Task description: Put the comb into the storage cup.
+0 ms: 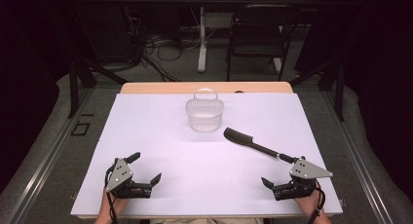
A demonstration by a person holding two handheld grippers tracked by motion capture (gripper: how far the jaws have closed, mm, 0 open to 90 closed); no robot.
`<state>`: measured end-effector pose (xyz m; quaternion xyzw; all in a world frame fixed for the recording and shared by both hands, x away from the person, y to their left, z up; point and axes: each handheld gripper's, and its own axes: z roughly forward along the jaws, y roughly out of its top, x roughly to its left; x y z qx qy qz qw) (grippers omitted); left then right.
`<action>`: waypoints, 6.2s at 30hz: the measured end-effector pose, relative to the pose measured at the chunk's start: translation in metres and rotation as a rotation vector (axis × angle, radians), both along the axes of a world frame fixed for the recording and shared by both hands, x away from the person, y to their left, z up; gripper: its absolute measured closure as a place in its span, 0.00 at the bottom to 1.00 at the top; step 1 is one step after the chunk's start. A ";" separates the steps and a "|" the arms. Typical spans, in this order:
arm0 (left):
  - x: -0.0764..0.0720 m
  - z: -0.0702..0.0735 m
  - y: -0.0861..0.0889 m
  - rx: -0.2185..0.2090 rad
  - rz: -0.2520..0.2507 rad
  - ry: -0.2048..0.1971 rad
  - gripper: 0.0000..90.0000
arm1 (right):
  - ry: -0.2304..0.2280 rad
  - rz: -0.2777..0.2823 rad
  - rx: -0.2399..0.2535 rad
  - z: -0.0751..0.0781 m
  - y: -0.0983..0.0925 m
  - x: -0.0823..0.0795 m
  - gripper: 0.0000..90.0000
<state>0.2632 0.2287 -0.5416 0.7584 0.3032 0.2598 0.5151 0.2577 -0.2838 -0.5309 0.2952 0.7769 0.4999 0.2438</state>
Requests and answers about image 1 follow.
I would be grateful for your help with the person's left hand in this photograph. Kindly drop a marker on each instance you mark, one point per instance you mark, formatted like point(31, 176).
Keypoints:
point(117, 204)

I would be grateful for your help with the person's right hand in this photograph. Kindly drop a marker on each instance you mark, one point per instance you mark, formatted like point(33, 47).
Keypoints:
point(308, 205)

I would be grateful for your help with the black metal stand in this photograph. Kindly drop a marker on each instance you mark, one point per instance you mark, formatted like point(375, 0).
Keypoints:
point(339, 91)
point(74, 87)

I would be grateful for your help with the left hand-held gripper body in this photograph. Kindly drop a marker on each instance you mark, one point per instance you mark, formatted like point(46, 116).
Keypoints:
point(119, 177)

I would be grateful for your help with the black folding chair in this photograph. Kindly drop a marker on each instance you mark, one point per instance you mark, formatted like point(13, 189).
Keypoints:
point(259, 39)

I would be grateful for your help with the aluminium floor rail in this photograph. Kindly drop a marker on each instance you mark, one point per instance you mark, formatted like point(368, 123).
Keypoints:
point(48, 156)
point(357, 156)

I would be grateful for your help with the white slotted plastic basket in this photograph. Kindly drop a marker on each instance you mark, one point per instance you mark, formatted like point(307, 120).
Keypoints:
point(204, 118)

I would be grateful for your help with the black spatula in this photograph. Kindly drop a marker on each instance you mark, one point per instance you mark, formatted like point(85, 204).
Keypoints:
point(237, 137)

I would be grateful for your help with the wooden table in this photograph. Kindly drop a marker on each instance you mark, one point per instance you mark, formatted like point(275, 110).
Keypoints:
point(156, 87)

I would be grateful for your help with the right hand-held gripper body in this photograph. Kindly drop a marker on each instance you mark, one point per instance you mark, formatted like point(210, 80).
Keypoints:
point(305, 171)

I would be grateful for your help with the white-legged background desk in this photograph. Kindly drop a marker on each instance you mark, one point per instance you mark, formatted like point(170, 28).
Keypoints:
point(202, 55)

